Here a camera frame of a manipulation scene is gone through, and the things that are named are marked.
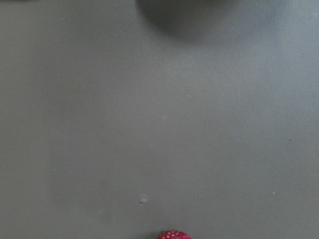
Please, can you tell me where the red strawberry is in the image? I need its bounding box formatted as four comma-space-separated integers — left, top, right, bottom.
157, 230, 191, 239

